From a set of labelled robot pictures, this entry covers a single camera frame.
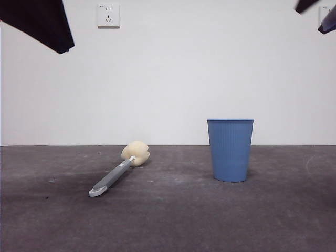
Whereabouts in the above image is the grey handled sponge cup brush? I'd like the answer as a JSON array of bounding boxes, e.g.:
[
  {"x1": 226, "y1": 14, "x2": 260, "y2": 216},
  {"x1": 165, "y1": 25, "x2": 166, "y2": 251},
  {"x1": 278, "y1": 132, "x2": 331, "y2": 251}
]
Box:
[{"x1": 88, "y1": 140, "x2": 151, "y2": 198}]

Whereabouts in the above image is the blue ribbed plastic cup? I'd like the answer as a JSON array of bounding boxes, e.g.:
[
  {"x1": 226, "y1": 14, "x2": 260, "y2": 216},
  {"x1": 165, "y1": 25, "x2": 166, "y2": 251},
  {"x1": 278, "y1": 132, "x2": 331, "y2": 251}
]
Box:
[{"x1": 206, "y1": 118, "x2": 255, "y2": 183}]

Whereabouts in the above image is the white wall socket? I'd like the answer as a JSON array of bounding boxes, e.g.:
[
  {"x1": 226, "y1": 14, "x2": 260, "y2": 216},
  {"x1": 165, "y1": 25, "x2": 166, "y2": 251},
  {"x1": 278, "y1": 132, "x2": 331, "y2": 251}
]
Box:
[
  {"x1": 97, "y1": 4, "x2": 121, "y2": 29},
  {"x1": 319, "y1": 5, "x2": 333, "y2": 29}
]

